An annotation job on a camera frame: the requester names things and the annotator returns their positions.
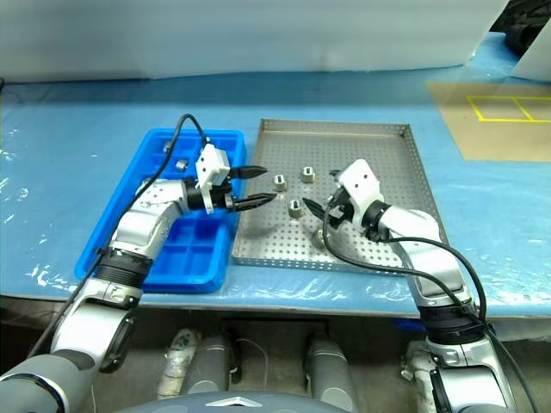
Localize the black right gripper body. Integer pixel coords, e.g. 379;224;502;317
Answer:
325;174;358;227

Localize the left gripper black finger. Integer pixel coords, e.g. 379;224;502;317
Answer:
232;165;269;181
232;193;278;213

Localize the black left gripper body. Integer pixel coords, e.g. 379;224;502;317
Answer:
210;166;242;213

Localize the blue compartment tray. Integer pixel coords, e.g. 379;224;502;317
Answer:
73;127;249;295

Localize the perforated metal tray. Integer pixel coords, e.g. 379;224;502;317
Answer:
231;118;449;276

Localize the large white foam board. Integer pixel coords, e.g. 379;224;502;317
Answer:
0;0;511;83

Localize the brown cardboard sheet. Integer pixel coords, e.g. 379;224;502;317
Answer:
426;80;551;163

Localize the blue plastic table cover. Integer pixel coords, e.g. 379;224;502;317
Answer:
0;32;551;332

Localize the grey rounded cylinder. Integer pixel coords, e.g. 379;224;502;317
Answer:
183;334;236;395
303;335;361;405

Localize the white wrapped table leg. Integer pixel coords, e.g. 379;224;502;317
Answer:
157;329;203;399
402;339;436;386

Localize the grey robot torso cover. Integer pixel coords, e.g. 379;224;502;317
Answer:
114;389;332;413

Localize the black machine part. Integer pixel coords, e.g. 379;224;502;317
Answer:
490;0;551;55

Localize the small white board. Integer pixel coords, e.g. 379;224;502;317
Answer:
511;23;551;83

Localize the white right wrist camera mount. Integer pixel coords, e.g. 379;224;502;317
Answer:
337;158;385;225

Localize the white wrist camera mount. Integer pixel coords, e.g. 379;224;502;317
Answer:
337;158;385;225
193;144;233;215

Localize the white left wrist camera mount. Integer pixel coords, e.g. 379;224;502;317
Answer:
193;144;233;215

